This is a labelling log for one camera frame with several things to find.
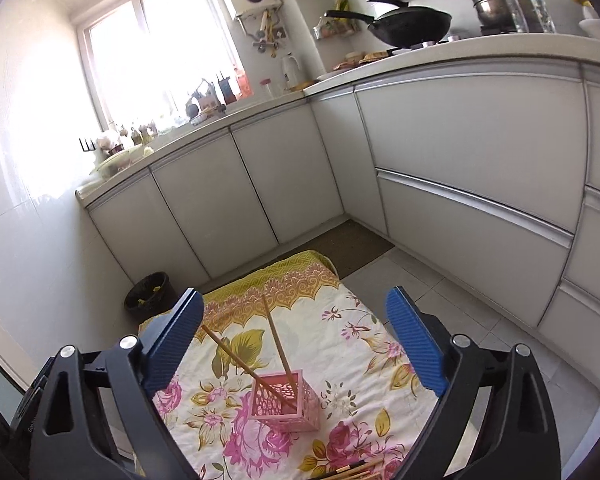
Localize brown door mat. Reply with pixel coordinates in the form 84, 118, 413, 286
307, 217, 396, 278

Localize pale bowl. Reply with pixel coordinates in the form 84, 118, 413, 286
91, 146, 154, 177

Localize red bottle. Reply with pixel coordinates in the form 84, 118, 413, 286
234, 66, 254, 99

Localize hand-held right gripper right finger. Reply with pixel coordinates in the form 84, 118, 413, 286
385, 286, 566, 480

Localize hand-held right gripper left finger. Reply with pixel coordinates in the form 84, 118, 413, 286
7, 287, 206, 480

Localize black chopstick with gold band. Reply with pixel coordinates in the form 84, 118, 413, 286
316, 461, 366, 479

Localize wooden chopstick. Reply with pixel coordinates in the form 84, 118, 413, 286
262, 295, 296, 397
202, 325, 297, 409
337, 465, 383, 480

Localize wall condiment rack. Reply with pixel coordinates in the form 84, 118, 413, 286
312, 10, 357, 41

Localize gas stove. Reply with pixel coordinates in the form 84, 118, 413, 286
387, 34, 482, 57

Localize black wok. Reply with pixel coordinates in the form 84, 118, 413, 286
324, 6, 453, 47

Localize floral printed blanket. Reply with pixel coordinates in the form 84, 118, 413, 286
139, 250, 427, 480

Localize kitchen window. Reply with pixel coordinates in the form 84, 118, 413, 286
82, 0, 242, 133

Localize pink perforated utensil holder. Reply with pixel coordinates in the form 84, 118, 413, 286
248, 369, 320, 433

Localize white electric kettle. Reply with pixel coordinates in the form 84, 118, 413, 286
280, 52, 304, 91

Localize white door base cabinet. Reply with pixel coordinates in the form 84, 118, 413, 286
77, 95, 350, 282

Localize black trash bin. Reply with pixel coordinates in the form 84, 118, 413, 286
124, 271, 176, 317

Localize white drawer base cabinet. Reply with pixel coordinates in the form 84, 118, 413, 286
304, 54, 600, 397

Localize black knife block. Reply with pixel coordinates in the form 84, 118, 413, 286
217, 75, 236, 106

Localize plates of food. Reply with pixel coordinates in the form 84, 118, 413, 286
331, 51, 392, 72

